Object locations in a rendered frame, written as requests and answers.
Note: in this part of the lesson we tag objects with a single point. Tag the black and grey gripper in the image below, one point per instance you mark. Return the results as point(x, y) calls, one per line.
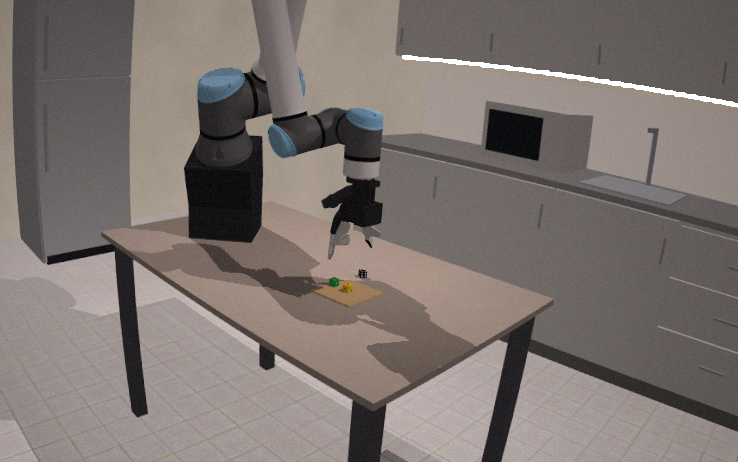
point(351, 210)

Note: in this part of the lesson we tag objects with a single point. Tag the tan mat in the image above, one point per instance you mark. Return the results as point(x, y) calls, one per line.
point(359, 294)

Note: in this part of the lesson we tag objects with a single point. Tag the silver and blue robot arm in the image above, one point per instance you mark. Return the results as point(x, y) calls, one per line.
point(225, 102)

